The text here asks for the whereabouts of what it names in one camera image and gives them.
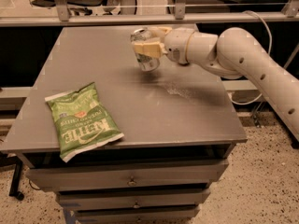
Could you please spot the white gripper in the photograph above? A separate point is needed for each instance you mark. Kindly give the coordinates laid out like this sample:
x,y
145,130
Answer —
x,y
176,46

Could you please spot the top grey drawer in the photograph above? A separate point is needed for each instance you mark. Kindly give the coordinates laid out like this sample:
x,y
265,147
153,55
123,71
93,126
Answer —
x,y
128,176

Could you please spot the grey drawer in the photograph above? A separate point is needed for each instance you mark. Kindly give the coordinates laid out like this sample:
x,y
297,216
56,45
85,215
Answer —
x,y
136,215
128,176
133,199

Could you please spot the metal railing frame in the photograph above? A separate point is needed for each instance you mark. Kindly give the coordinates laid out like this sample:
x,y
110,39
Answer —
x,y
24,13

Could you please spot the silver 7up soda can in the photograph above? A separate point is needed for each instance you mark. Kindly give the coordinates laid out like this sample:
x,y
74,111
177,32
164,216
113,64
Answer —
x,y
146,63

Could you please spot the bottom grey drawer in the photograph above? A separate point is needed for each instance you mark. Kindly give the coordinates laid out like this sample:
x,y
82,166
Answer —
x,y
136,215

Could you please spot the middle grey drawer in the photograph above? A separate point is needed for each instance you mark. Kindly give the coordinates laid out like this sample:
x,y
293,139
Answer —
x,y
133,199

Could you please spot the green Kettle chips bag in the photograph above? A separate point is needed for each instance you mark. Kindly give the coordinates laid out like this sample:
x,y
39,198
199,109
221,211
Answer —
x,y
82,123

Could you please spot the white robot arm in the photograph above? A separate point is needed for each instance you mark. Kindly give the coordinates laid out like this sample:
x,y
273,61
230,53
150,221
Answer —
x,y
232,54

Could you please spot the black stand leg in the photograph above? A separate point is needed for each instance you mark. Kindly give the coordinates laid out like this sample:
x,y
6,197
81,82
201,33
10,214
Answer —
x,y
5,160

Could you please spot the grey drawer cabinet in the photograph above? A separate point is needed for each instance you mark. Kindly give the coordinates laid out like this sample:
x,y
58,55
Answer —
x,y
175,113

